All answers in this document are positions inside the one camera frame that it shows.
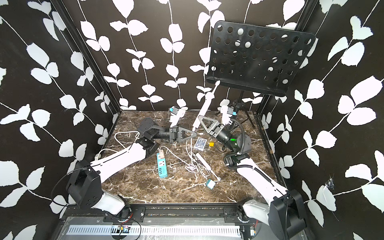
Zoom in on white power strip cord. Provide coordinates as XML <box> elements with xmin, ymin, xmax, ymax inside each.
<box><xmin>89</xmin><ymin>128</ymin><xmax>163</xmax><ymax>178</ymax></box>

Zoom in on white electric toothbrush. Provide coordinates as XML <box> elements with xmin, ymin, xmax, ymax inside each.
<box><xmin>196</xmin><ymin>153</ymin><xmax>221</xmax><ymax>181</ymax></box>

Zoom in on blue playing card box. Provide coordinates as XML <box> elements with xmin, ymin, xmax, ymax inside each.
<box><xmin>194</xmin><ymin>137</ymin><xmax>207</xmax><ymax>151</ymax></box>

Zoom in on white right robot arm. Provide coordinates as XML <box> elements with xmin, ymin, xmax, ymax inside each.
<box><xmin>197</xmin><ymin>116</ymin><xmax>308</xmax><ymax>240</ymax></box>

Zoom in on white charging cable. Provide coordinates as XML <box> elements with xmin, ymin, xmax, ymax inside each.
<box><xmin>187</xmin><ymin>149</ymin><xmax>214</xmax><ymax>179</ymax></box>

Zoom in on black music stand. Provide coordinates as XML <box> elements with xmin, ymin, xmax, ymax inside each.
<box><xmin>205</xmin><ymin>20</ymin><xmax>317</xmax><ymax>130</ymax></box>

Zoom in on black front rail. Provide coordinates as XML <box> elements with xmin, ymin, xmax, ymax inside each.
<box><xmin>86</xmin><ymin>203</ymin><xmax>304</xmax><ymax>226</ymax></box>

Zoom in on white thin cable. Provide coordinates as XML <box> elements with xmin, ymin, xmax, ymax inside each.
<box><xmin>163</xmin><ymin>131</ymin><xmax>205</xmax><ymax>175</ymax></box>

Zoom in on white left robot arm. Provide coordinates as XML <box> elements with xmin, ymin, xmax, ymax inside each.
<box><xmin>66</xmin><ymin>118</ymin><xmax>197</xmax><ymax>221</ymax></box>

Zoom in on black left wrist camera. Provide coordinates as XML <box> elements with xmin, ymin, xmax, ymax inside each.
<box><xmin>169</xmin><ymin>106</ymin><xmax>186</xmax><ymax>128</ymax></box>

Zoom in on pink electric toothbrush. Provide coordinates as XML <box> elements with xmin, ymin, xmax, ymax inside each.
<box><xmin>193</xmin><ymin>81</ymin><xmax>221</xmax><ymax>131</ymax></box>

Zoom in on teal power strip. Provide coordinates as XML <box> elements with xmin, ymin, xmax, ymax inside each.
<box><xmin>157</xmin><ymin>157</ymin><xmax>168</xmax><ymax>179</ymax></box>

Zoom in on teal wall charger cube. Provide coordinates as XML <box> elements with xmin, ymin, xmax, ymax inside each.
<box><xmin>206</xmin><ymin>179</ymin><xmax>216</xmax><ymax>190</ymax></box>

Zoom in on pink wall charger cube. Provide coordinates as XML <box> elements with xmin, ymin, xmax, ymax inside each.
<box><xmin>157</xmin><ymin>150</ymin><xmax>165</xmax><ymax>159</ymax></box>

